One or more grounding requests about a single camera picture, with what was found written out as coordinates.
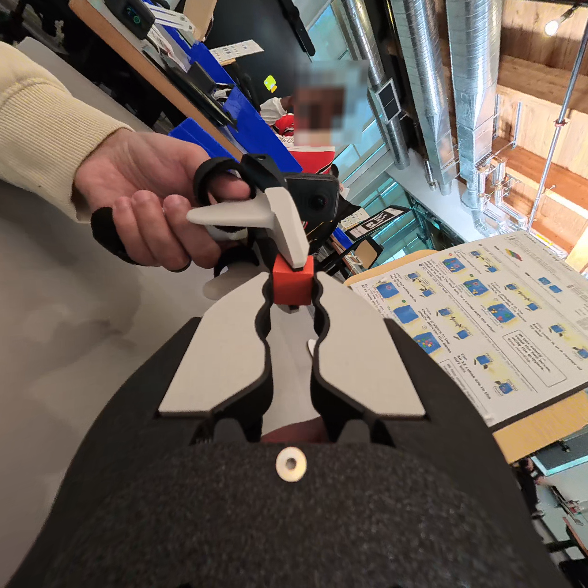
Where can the silver ventilation duct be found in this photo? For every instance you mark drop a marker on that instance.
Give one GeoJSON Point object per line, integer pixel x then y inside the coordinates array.
{"type": "Point", "coordinates": [473, 92]}
{"type": "Point", "coordinates": [376, 69]}
{"type": "Point", "coordinates": [427, 92]}

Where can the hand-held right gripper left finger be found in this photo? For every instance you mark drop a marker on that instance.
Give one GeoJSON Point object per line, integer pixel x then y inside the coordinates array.
{"type": "Point", "coordinates": [216, 363]}

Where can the printed instruction sheet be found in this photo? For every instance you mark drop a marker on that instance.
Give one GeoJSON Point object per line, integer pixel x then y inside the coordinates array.
{"type": "Point", "coordinates": [482, 321]}

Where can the metal pole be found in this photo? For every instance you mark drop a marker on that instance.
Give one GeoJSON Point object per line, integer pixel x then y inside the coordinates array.
{"type": "Point", "coordinates": [558, 128]}

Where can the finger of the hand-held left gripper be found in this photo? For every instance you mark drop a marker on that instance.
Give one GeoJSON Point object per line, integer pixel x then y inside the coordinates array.
{"type": "Point", "coordinates": [288, 308]}
{"type": "Point", "coordinates": [287, 220]}

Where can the brown cardboard piece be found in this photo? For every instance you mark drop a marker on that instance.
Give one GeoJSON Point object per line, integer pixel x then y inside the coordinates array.
{"type": "Point", "coordinates": [200, 18]}

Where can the tan backed chair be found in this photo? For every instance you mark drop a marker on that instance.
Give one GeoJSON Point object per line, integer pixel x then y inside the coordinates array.
{"type": "Point", "coordinates": [367, 251]}

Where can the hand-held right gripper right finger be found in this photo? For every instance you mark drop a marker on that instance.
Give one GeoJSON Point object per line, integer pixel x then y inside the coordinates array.
{"type": "Point", "coordinates": [367, 363]}

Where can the black white tag sign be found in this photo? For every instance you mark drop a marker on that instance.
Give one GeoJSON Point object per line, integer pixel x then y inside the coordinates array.
{"type": "Point", "coordinates": [379, 220]}

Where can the person's left hand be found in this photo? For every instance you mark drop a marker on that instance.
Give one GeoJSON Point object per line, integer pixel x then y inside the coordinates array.
{"type": "Point", "coordinates": [138, 183]}

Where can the black ceiling mounted box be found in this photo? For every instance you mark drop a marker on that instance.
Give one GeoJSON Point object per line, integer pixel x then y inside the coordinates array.
{"type": "Point", "coordinates": [388, 101]}

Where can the red wooden cube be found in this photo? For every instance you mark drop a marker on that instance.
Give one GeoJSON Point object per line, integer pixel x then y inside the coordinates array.
{"type": "Point", "coordinates": [291, 285]}

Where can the person's left forearm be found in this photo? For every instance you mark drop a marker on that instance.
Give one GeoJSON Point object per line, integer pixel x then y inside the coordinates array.
{"type": "Point", "coordinates": [41, 128]}

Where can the wooden edged table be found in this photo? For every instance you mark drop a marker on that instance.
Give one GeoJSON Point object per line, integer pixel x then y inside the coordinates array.
{"type": "Point", "coordinates": [151, 78]}

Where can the ceiling spotlight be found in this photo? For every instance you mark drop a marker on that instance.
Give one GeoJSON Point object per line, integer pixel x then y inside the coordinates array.
{"type": "Point", "coordinates": [553, 25]}

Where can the blue plastic bin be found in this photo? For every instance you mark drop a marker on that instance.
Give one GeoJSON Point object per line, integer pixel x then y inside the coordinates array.
{"type": "Point", "coordinates": [206, 59]}
{"type": "Point", "coordinates": [197, 138]}
{"type": "Point", "coordinates": [342, 236]}
{"type": "Point", "coordinates": [262, 133]}

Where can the black device green light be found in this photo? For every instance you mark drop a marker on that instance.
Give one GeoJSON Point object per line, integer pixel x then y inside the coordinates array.
{"type": "Point", "coordinates": [131, 18]}

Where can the wooden document stand white base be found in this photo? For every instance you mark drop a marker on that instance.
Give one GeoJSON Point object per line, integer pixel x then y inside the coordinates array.
{"type": "Point", "coordinates": [542, 427]}

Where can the white paper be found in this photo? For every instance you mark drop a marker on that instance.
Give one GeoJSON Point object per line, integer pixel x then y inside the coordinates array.
{"type": "Point", "coordinates": [236, 51]}

